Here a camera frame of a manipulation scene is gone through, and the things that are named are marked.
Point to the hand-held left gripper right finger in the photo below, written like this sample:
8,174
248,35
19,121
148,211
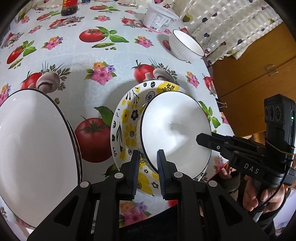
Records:
161,176

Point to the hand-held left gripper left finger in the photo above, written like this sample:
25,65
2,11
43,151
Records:
136,176

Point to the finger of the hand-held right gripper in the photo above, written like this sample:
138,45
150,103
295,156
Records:
208,142
223,136

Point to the large white ribbed bowl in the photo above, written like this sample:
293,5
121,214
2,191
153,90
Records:
175,125

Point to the yellow floral bowl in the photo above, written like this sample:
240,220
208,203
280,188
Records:
126,120

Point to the person's right hand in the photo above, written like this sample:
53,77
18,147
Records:
248,194

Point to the black binder clip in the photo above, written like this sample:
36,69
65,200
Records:
222,104

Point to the wooden cabinet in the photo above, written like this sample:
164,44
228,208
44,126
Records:
249,81

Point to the small white ribbed bowl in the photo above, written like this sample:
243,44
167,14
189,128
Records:
185,44

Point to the heart print curtain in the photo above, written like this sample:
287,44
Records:
231,20

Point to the vegetable print tablecloth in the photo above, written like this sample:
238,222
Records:
92,58

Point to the white plastic tub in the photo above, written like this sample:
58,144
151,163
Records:
159,18

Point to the dark sauce jar red lid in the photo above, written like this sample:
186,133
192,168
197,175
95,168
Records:
69,8

